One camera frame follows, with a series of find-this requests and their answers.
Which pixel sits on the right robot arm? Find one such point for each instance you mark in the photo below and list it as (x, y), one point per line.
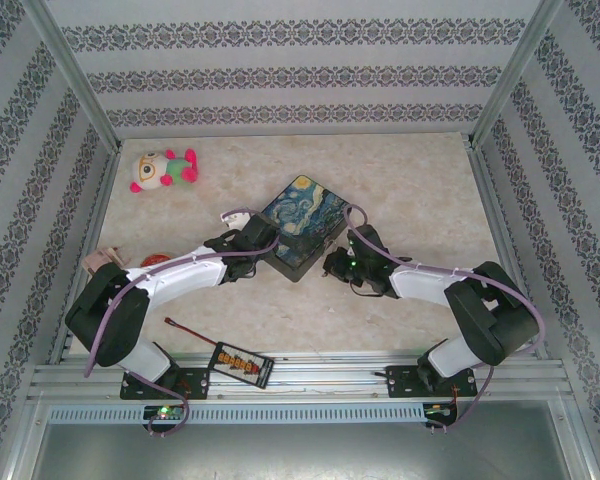
(480, 320)

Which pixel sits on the black board with orange connectors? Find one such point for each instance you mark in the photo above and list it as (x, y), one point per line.
(242, 364)

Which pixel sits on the red orange round object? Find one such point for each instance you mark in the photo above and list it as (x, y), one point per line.
(155, 260)

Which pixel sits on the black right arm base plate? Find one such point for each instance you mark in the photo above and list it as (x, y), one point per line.
(405, 382)

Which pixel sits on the starry night painted box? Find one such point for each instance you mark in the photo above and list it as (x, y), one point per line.
(305, 210)

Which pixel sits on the small circuit board with LED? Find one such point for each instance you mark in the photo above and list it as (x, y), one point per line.
(440, 411)
(163, 412)

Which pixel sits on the aluminium frame post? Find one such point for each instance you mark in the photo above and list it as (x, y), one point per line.
(515, 70)
(75, 75)

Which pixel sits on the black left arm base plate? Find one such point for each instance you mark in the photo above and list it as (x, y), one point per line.
(195, 382)

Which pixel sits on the aluminium mounting rail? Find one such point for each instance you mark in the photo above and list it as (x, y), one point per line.
(320, 375)

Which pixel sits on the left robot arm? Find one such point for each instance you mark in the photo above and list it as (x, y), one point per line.
(170, 275)

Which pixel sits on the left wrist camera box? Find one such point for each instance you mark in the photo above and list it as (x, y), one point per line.
(237, 220)

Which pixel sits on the white and pink plush toy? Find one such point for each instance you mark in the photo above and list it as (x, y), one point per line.
(150, 170)

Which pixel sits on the pink beige object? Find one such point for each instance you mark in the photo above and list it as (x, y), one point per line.
(102, 257)

